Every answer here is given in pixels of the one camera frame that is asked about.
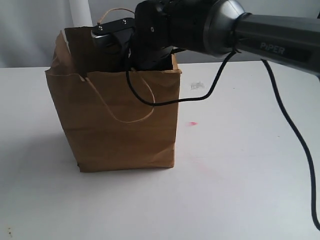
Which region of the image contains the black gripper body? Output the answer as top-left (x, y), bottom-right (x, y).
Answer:
top-left (130, 0), bottom-right (208, 71)

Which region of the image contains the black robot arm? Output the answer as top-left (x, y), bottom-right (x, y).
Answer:
top-left (91, 0), bottom-right (320, 76)

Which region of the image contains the brown paper bag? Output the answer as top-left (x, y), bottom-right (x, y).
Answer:
top-left (45, 26), bottom-right (182, 173)

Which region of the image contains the white vertical pole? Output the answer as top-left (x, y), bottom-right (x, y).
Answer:
top-left (69, 0), bottom-right (93, 27)

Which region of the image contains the small clear plastic scrap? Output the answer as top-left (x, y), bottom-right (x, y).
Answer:
top-left (190, 81), bottom-right (205, 90)

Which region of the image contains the black cable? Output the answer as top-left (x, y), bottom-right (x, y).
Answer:
top-left (125, 46), bottom-right (320, 232)

